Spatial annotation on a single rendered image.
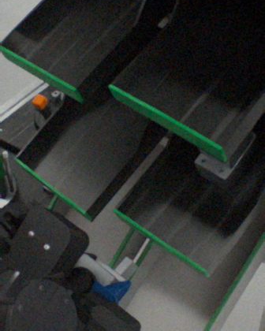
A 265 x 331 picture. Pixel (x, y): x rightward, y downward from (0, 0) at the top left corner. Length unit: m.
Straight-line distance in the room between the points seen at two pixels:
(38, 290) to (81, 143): 0.37
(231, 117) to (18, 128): 0.70
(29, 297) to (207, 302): 0.41
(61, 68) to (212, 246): 0.24
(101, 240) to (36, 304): 0.44
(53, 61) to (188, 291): 0.34
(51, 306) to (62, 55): 0.31
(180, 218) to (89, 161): 0.13
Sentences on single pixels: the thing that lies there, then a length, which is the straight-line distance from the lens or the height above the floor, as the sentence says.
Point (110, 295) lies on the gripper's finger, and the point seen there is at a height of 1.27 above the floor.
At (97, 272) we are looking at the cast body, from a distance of 0.57.
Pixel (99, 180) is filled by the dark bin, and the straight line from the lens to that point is 0.70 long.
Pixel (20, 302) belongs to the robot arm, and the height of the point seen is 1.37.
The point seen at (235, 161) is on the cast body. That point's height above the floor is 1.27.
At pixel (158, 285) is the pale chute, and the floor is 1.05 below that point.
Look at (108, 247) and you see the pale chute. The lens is 0.81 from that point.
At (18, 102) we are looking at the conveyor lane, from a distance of 1.28.
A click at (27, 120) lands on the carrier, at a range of 1.20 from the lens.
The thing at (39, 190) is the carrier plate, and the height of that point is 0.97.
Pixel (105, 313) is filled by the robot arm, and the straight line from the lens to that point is 0.48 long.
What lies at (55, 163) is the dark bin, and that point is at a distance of 0.73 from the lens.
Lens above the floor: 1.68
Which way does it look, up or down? 40 degrees down
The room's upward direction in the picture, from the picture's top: straight up
